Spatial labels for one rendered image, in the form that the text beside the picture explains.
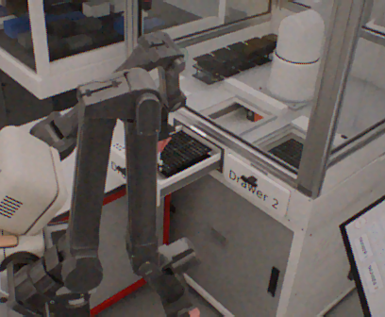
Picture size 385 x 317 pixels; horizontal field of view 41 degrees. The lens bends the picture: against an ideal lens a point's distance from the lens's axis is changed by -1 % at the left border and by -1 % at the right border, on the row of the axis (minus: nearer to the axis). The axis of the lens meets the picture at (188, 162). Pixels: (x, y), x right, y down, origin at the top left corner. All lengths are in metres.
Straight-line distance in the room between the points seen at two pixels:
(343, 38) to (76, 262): 0.91
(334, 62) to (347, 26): 0.11
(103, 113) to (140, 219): 0.26
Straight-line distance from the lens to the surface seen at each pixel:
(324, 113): 1.59
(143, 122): 0.85
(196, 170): 1.92
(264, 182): 1.84
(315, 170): 1.70
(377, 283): 1.45
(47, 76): 2.52
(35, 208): 1.13
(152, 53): 1.29
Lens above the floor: 2.02
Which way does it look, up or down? 36 degrees down
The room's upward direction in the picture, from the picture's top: 3 degrees clockwise
